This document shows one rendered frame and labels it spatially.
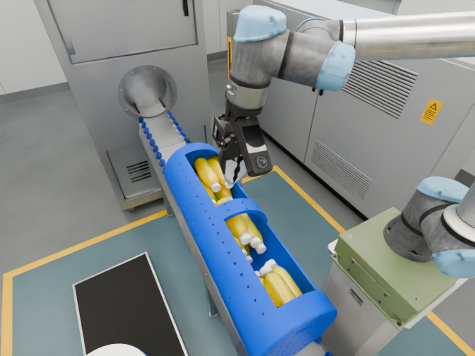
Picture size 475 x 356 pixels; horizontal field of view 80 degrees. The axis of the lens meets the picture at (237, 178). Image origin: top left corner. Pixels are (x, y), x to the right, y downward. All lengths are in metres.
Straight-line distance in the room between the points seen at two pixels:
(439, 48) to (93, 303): 2.13
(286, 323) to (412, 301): 0.32
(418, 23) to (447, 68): 1.35
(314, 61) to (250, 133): 0.17
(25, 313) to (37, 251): 0.51
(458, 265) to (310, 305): 0.35
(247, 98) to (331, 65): 0.14
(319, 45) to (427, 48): 0.23
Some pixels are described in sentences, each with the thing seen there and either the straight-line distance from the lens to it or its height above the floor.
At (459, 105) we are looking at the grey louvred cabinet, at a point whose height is 1.24.
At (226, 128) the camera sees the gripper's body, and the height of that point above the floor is 1.68.
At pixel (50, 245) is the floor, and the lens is 2.86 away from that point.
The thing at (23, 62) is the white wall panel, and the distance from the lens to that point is 5.17.
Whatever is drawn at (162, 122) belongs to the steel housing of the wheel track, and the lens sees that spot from 2.11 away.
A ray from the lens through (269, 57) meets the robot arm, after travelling 0.48.
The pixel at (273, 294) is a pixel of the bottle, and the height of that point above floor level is 1.17.
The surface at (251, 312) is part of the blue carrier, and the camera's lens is 0.87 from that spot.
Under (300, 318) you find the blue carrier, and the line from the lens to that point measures 0.83.
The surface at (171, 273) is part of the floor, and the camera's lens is 2.32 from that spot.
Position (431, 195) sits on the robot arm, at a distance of 0.86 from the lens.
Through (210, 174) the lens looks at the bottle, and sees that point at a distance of 1.26.
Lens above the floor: 1.99
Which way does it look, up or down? 43 degrees down
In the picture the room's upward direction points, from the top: straight up
